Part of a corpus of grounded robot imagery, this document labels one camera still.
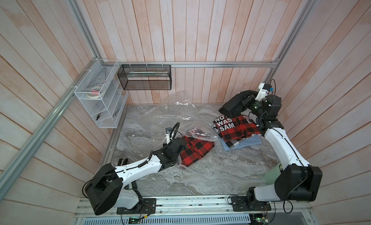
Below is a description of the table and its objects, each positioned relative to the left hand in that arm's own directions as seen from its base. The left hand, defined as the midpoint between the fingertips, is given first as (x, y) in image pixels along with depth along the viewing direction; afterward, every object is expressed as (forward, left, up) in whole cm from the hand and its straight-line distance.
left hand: (175, 141), depth 85 cm
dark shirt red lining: (+9, -31, +21) cm, 39 cm away
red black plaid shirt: (+12, -38, -3) cm, 40 cm away
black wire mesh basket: (+48, +24, +12) cm, 55 cm away
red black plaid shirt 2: (+3, -14, -9) cm, 17 cm away
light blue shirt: (+5, -51, -8) cm, 52 cm away
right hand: (+17, -35, +25) cm, 46 cm away
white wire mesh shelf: (+9, +37, +17) cm, 42 cm away
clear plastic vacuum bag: (+27, -6, -10) cm, 29 cm away
